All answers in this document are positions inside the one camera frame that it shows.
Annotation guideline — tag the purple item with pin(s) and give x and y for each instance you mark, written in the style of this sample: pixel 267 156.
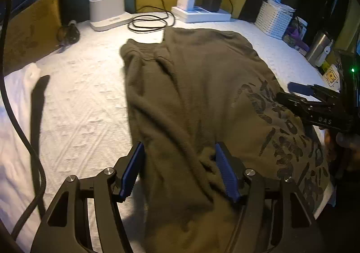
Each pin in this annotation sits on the purple item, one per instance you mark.
pixel 297 36

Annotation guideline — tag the black charger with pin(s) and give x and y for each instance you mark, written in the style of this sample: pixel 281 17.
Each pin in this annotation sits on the black charger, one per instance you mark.
pixel 213 0

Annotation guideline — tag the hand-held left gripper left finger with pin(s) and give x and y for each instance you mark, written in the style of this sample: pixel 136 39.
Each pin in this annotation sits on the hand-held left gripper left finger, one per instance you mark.
pixel 130 173

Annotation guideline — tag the brown t-shirt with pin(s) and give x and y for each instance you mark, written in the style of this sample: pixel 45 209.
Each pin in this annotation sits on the brown t-shirt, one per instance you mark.
pixel 197 101

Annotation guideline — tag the white charger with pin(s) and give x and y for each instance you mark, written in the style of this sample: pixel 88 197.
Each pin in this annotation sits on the white charger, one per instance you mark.
pixel 186 0

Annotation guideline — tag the white folded cloth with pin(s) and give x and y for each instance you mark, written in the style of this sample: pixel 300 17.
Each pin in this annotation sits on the white folded cloth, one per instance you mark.
pixel 17 101

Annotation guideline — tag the white plastic basket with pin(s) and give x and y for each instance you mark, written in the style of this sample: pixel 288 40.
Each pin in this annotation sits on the white plastic basket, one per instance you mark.
pixel 274 21

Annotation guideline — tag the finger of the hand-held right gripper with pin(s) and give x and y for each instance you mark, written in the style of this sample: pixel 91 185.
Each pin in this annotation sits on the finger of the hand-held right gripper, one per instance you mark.
pixel 292 102
pixel 299 88

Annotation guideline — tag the papers in basket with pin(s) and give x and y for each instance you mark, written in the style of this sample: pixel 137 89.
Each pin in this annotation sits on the papers in basket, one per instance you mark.
pixel 281 3

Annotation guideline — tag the person's right hand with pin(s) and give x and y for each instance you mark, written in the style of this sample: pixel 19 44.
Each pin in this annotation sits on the person's right hand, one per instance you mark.
pixel 347 152

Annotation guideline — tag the steel thermos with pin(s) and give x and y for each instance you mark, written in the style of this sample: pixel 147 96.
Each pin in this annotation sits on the steel thermos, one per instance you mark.
pixel 319 49

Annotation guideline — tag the white textured table cloth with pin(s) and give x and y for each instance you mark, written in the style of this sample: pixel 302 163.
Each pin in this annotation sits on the white textured table cloth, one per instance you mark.
pixel 84 95

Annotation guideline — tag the white power strip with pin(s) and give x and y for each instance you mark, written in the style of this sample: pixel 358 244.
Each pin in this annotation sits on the white power strip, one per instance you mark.
pixel 202 15

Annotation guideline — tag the white printed mug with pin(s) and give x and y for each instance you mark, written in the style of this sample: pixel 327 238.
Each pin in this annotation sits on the white printed mug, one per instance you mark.
pixel 332 76

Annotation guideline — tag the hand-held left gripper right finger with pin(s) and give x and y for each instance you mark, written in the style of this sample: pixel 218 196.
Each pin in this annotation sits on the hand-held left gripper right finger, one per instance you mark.
pixel 226 175

